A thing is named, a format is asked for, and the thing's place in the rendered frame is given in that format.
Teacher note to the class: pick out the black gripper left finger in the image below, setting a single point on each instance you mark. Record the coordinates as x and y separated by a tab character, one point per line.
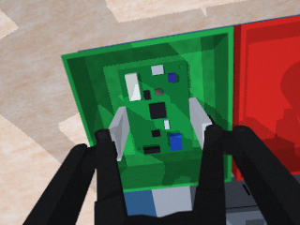
62	200

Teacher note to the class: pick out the red bin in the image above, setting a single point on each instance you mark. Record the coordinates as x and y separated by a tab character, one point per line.
266	65

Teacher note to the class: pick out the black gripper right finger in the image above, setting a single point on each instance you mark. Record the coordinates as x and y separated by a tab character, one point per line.
273	187

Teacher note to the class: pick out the green open bin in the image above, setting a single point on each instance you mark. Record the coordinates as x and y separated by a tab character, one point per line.
94	81

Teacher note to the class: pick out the green circuit board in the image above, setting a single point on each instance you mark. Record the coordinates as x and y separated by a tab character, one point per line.
156	99

